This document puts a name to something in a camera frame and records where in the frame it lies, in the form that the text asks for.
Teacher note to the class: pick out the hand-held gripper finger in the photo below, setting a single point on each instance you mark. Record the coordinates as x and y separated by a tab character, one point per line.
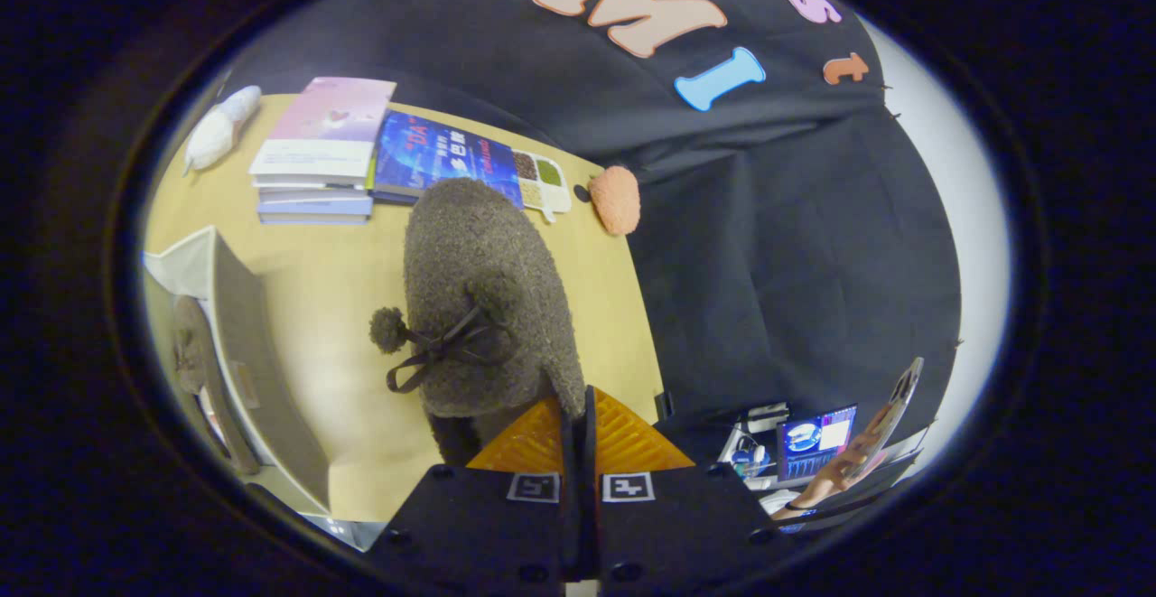
590	507
569	507

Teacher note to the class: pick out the brown fuzzy shoe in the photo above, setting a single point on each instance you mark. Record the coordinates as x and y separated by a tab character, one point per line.
470	254
190	344

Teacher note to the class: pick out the grey fabric storage box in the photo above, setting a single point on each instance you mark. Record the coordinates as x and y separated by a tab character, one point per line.
262	380

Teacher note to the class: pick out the white desk gadget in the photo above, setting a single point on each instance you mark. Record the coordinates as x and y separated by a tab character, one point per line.
748	452

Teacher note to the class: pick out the black laptop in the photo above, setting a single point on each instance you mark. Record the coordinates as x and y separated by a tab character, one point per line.
817	443

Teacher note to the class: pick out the orange plush toy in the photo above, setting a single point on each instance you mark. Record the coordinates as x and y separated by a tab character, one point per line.
616	200

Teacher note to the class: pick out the food picture leaflet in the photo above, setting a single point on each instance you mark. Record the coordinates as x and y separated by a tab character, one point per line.
549	183

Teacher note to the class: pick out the dark blue cover book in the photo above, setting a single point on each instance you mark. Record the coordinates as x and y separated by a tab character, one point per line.
433	154

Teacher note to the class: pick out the pale blue cover book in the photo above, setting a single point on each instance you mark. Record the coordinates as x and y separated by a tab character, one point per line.
312	209

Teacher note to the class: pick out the white cover book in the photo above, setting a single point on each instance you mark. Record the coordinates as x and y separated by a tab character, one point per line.
307	189

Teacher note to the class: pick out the pink cover book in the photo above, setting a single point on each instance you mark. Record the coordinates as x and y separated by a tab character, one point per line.
330	123

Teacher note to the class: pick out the white plush toy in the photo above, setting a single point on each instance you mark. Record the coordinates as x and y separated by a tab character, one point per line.
217	132

